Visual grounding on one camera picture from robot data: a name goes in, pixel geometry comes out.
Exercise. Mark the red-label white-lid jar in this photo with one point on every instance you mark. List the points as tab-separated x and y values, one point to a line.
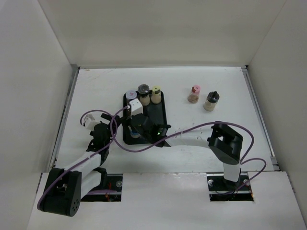
131	95

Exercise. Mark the black-knob grinder bottle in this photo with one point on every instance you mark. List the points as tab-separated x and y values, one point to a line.
211	101

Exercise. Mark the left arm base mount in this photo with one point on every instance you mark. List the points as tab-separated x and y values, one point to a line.
99	186

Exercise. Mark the left metal side rail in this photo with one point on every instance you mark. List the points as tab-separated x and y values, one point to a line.
65	112

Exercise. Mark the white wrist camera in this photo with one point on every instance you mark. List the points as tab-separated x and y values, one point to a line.
89	122
136	107

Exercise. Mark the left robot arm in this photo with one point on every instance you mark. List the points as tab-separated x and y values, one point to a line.
62	192

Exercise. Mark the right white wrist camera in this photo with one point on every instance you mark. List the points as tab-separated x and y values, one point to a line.
136	107

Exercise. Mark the silver-lid blue-label jar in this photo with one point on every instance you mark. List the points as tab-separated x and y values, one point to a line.
134	134

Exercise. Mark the metal side rail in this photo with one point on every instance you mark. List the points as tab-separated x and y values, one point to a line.
260	117
65	112

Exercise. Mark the right metal side rail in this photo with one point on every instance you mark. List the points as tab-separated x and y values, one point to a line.
260	117

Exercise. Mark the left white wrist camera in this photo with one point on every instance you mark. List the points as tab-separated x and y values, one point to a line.
89	122

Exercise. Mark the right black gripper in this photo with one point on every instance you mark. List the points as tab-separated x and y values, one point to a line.
134	128

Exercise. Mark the clear-lid pepper grinder bottle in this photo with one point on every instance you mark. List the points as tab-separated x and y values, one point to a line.
143	91

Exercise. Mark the black rectangular tray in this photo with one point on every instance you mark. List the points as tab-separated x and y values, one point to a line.
156	112

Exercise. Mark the pink-cap spice bottle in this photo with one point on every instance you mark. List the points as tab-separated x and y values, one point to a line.
194	94

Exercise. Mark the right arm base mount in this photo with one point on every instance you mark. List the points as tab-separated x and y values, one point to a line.
221	190

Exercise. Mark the yellow-cap spice bottle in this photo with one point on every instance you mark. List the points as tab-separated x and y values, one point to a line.
156	95

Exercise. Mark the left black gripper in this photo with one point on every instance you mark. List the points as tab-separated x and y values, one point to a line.
108	118

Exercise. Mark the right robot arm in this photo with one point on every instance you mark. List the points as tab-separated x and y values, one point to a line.
221	139

